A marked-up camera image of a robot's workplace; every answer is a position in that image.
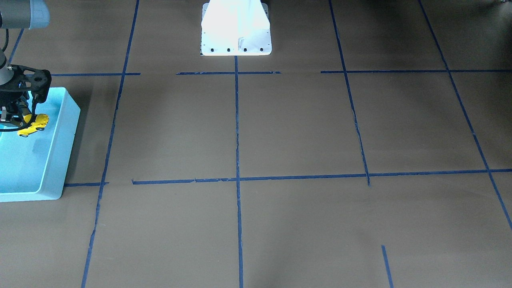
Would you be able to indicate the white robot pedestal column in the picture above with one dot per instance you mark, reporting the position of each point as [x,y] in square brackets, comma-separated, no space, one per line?
[235,27]

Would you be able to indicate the yellow beetle toy car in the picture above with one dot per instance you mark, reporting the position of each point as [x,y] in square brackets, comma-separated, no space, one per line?
[38,124]

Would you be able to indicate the light blue plastic bin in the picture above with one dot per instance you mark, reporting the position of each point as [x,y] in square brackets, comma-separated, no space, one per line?
[34,168]

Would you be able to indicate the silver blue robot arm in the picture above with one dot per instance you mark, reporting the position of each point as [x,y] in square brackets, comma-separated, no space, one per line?
[22,14]

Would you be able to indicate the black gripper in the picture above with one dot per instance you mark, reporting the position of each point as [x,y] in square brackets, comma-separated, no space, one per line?
[11,97]

